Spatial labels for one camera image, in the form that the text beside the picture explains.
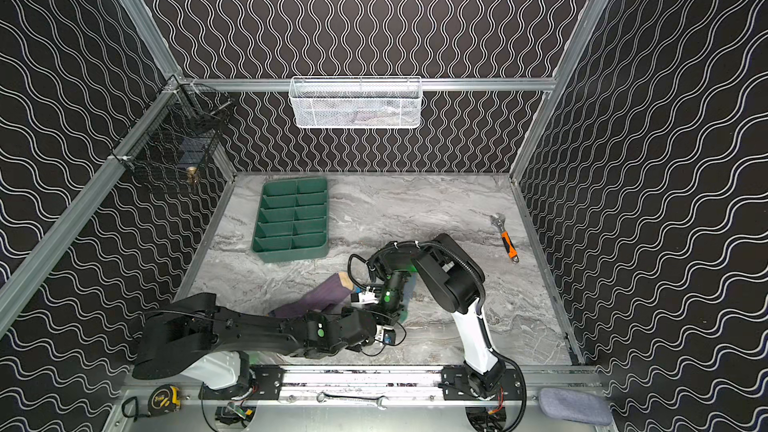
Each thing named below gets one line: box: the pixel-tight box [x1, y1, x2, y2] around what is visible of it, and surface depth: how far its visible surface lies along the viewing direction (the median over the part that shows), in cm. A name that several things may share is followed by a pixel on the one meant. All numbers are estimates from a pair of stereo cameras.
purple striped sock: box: [268, 272, 355, 318], surface depth 91 cm
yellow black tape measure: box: [122, 384, 181, 421], surface depth 72 cm
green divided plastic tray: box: [252, 177, 329, 263], surface depth 103 cm
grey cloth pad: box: [538, 388, 613, 426], surface depth 71 cm
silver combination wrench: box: [316, 392, 389, 411], surface depth 74 cm
